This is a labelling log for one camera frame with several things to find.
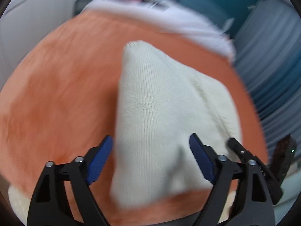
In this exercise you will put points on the orange plush bed blanket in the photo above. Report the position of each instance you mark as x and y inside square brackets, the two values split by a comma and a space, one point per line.
[62, 100]

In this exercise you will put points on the beige fluffy rug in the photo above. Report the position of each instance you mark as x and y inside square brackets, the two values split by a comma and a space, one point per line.
[19, 202]

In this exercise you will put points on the cream knit sweater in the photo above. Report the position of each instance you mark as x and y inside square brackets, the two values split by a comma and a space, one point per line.
[161, 103]

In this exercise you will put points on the grey blue striped curtain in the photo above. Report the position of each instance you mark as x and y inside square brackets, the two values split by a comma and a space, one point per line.
[268, 62]

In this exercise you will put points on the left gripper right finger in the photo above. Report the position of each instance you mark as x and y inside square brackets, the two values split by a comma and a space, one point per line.
[219, 171]

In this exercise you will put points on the pale pink duvet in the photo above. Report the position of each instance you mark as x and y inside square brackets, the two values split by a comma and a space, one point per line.
[172, 17]

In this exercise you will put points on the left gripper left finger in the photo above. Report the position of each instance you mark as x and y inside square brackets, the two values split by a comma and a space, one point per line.
[81, 173]

